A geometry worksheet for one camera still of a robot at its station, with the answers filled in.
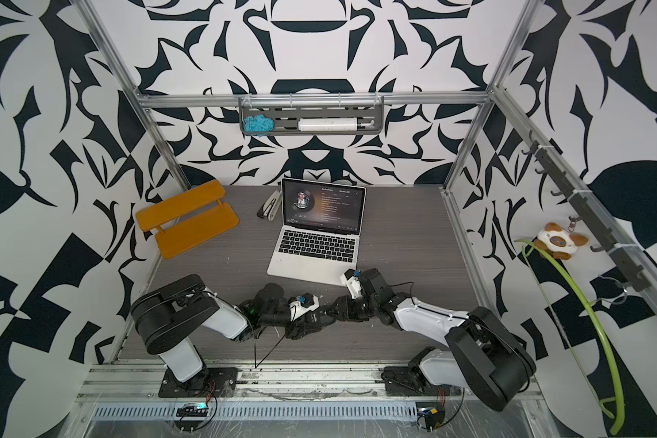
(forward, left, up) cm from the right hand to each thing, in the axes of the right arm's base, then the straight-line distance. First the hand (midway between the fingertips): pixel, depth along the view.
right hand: (328, 309), depth 83 cm
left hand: (+1, +4, -3) cm, 5 cm away
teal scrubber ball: (+51, +22, +31) cm, 64 cm away
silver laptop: (+33, +2, -1) cm, 33 cm away
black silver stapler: (+43, +23, -1) cm, 49 cm away
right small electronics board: (-26, -27, -6) cm, 38 cm away
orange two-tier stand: (+37, +55, -2) cm, 66 cm away
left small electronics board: (-24, +36, -6) cm, 44 cm away
